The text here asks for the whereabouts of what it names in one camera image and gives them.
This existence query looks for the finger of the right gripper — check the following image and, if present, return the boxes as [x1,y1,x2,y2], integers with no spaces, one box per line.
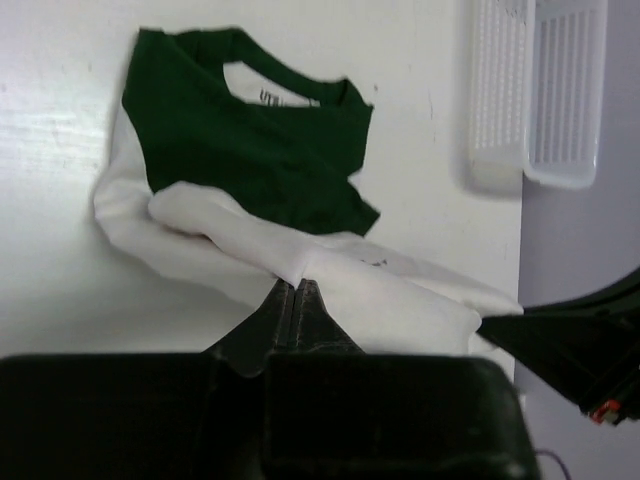
[478,270,639,425]

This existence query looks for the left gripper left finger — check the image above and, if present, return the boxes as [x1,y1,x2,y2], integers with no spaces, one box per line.
[212,280,293,378]

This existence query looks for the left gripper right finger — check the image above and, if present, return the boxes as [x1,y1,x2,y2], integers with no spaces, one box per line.
[287,280,364,354]

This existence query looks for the white table board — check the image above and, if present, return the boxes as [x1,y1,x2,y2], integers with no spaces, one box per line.
[1,1,521,355]

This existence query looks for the white plastic mesh basket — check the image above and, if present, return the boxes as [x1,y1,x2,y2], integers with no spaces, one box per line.
[459,1,608,198]

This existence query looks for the white green Charlie Brown t-shirt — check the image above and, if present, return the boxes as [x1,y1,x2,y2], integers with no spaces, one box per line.
[93,28,523,355]

